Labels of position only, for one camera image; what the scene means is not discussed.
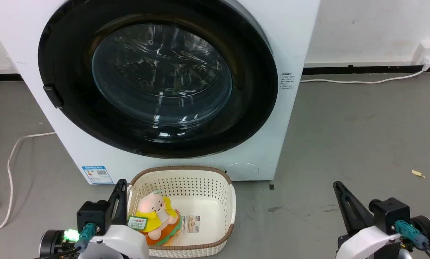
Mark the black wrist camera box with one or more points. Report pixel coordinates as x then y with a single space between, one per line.
92 216
389 212

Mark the small text warning sticker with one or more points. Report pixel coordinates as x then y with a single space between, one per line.
286 82

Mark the black round glass washer door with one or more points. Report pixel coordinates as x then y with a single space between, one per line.
157 79

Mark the round white filter cover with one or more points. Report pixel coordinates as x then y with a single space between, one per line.
241 170

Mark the cream perforated laundry basket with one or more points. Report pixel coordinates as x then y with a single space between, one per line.
204 187

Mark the pink yellow plush doll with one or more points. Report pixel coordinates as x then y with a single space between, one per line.
157 212

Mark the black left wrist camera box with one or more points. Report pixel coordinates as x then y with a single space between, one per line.
92 216

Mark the white wall socket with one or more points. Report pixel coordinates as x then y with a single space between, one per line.
429 53

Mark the white front-load washing machine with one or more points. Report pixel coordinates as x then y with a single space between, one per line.
290 32

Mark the black wall baseboard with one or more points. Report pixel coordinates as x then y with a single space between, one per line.
373 69
2 77

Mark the green white doll tag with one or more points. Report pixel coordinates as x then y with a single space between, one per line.
137 222

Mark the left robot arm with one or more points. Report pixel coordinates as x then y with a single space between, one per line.
51 244

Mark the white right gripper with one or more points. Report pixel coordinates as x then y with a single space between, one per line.
367 242

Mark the blue energy label sticker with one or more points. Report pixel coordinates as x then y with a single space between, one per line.
97 175

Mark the yellow tape scrap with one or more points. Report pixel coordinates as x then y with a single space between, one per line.
417 173

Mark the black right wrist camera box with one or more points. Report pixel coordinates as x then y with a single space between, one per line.
389 212

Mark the white paper basket label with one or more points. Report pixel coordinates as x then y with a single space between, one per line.
190 223

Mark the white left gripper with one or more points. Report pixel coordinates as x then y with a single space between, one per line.
121 242

